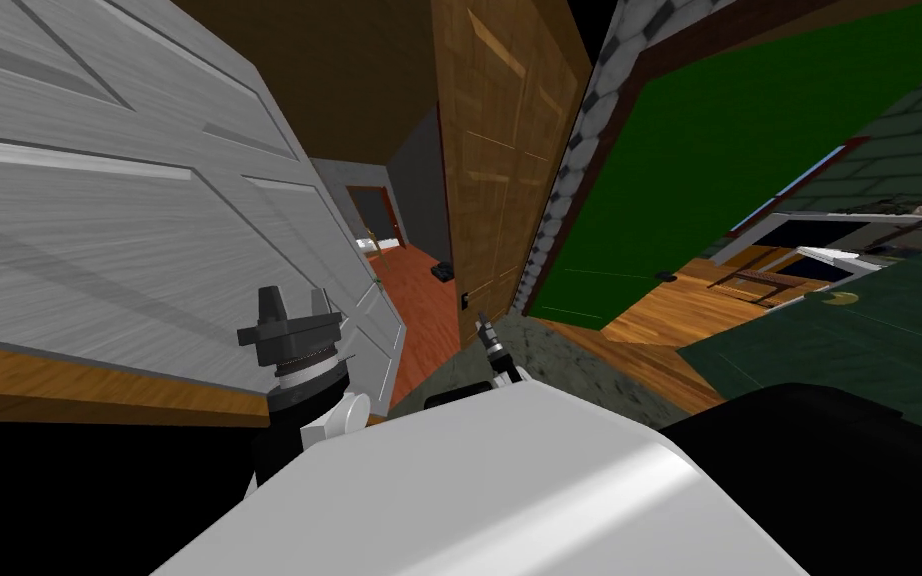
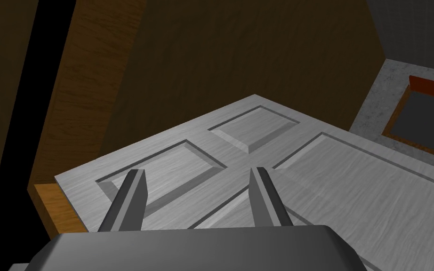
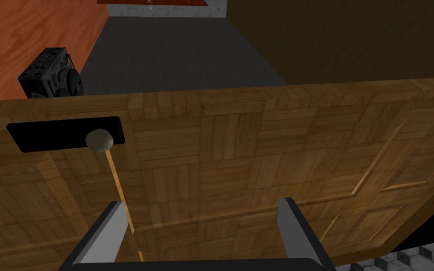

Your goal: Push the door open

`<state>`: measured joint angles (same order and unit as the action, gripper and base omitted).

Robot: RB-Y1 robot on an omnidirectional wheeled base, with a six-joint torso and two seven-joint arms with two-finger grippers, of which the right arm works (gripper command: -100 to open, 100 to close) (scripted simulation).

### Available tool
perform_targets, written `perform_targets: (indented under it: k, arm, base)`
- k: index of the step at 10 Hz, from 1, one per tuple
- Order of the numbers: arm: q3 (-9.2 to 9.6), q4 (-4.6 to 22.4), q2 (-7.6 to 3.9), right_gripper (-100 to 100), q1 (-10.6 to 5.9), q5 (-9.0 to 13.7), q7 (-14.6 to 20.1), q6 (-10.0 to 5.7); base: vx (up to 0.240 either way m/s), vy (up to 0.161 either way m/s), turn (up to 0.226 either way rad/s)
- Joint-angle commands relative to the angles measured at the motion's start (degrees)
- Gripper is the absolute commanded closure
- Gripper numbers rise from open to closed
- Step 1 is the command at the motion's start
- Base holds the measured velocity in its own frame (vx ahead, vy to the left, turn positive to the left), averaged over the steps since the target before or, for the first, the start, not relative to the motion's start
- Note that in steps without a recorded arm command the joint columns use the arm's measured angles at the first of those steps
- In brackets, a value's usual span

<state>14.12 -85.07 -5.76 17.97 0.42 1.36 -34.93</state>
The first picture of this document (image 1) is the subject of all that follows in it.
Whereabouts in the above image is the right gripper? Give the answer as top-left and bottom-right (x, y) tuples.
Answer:
(473, 312), (503, 350)

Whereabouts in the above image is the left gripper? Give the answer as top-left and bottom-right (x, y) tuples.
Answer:
(236, 285), (346, 373)

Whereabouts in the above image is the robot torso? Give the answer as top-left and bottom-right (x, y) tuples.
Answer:
(148, 375), (816, 576)

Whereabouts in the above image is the brown wooden door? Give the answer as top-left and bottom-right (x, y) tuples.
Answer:
(431, 0), (593, 349)

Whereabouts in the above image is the white panelled door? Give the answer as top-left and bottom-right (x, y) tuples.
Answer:
(0, 0), (408, 419)

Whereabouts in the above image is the bright green door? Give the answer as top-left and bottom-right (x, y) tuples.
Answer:
(528, 0), (922, 332)

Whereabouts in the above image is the white framed furniture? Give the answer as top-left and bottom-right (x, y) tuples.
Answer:
(707, 204), (922, 310)

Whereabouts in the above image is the yellow door knob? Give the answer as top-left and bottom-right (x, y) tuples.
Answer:
(804, 291), (861, 310)

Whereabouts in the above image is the dark green door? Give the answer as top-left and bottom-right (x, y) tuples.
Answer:
(675, 254), (922, 446)

